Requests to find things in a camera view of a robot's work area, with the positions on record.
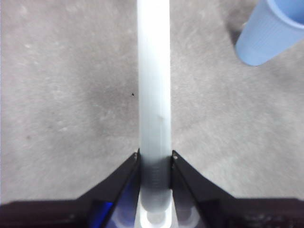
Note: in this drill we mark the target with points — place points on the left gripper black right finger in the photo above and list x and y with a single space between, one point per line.
202 190

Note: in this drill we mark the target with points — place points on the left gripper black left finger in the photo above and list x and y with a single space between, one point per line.
107 192

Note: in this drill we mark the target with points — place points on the blue ribbed plastic cup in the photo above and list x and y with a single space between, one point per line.
266 35

